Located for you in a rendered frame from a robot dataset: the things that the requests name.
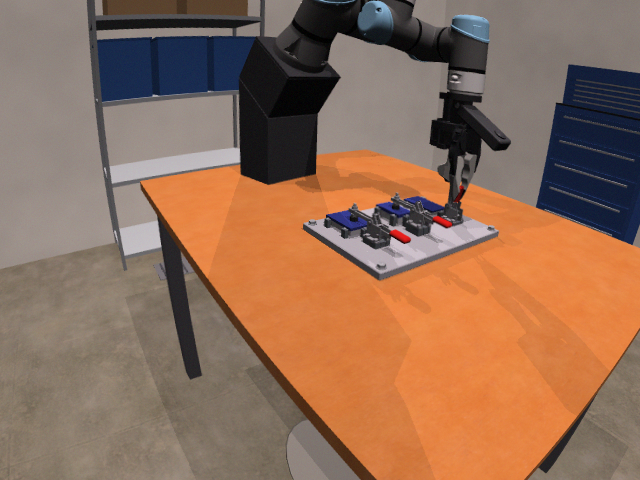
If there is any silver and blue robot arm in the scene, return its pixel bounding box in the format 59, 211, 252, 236
273, 0, 511, 151

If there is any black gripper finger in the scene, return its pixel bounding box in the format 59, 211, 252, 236
437, 136, 464, 201
460, 144, 481, 200

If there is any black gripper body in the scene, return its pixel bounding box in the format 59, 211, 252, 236
430, 92, 482, 155

